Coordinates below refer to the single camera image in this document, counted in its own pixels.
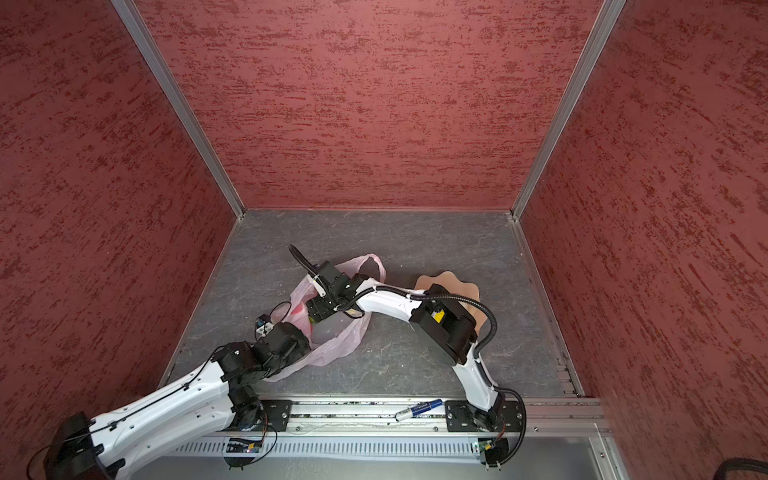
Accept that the pink translucent plastic bag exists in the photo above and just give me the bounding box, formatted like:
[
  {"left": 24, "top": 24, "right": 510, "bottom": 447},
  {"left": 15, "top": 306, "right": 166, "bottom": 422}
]
[{"left": 266, "top": 248, "right": 386, "bottom": 383}]

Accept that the pink faceted plastic bowl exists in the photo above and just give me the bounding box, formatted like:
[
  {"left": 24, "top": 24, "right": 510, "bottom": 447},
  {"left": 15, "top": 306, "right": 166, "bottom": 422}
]
[{"left": 414, "top": 271, "right": 487, "bottom": 334}]

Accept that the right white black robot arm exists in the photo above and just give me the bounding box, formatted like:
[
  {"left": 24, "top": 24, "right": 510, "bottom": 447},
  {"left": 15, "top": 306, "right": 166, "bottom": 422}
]
[{"left": 303, "top": 262, "right": 504, "bottom": 432}]

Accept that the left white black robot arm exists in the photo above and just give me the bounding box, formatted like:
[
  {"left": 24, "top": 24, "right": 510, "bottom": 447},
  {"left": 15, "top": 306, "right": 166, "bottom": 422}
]
[{"left": 42, "top": 322, "right": 311, "bottom": 479}]

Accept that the left small circuit board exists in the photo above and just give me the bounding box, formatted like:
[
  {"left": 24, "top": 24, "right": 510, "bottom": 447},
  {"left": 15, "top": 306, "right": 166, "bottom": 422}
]
[{"left": 225, "top": 438, "right": 264, "bottom": 455}]

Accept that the small circuit board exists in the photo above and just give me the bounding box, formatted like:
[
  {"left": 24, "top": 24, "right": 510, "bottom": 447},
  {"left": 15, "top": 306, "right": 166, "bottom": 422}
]
[
  {"left": 225, "top": 438, "right": 264, "bottom": 455},
  {"left": 476, "top": 438, "right": 509, "bottom": 467}
]

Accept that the blue white marker pen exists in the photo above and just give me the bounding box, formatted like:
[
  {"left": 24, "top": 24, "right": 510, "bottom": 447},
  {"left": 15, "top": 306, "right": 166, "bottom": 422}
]
[{"left": 394, "top": 399, "right": 443, "bottom": 422}]

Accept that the right small circuit board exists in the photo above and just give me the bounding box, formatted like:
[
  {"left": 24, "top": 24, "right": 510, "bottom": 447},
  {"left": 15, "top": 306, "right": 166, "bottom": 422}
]
[{"left": 476, "top": 438, "right": 509, "bottom": 467}]

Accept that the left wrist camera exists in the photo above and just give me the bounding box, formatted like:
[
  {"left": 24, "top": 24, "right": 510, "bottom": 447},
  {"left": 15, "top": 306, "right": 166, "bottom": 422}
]
[{"left": 254, "top": 314, "right": 274, "bottom": 341}]

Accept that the black corrugated cable conduit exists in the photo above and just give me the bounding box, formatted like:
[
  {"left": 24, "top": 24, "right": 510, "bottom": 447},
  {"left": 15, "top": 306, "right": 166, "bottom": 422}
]
[{"left": 287, "top": 243, "right": 499, "bottom": 361}]

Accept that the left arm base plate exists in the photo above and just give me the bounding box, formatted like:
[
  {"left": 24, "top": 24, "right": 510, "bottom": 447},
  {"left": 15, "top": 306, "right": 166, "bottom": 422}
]
[{"left": 254, "top": 399, "right": 294, "bottom": 433}]

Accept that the thin black left cable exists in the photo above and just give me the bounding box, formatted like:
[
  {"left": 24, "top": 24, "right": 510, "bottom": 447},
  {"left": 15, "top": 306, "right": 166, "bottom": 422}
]
[{"left": 25, "top": 299, "right": 295, "bottom": 480}]

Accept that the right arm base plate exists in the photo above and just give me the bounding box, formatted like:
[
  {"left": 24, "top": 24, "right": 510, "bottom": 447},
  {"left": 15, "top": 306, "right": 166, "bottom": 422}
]
[{"left": 443, "top": 400, "right": 523, "bottom": 433}]

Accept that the aluminium front rail frame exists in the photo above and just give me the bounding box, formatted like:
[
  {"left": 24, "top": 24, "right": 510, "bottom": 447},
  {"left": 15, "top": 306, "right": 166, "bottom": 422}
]
[{"left": 98, "top": 394, "right": 628, "bottom": 480}]

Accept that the left aluminium corner post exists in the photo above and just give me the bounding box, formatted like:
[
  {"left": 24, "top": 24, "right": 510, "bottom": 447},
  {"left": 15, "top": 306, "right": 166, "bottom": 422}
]
[{"left": 111, "top": 0, "right": 247, "bottom": 221}]

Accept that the aluminium corner post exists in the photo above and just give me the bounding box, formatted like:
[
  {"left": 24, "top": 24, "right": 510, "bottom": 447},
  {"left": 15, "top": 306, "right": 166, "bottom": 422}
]
[
  {"left": 111, "top": 0, "right": 247, "bottom": 221},
  {"left": 511, "top": 0, "right": 626, "bottom": 223}
]

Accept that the right aluminium corner post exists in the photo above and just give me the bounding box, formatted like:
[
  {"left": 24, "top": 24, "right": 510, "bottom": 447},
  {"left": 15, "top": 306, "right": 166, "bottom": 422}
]
[{"left": 511, "top": 0, "right": 626, "bottom": 223}]

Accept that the black hose bottom corner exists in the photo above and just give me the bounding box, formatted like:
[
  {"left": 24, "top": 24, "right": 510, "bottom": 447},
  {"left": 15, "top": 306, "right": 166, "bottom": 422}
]
[{"left": 712, "top": 457, "right": 768, "bottom": 480}]

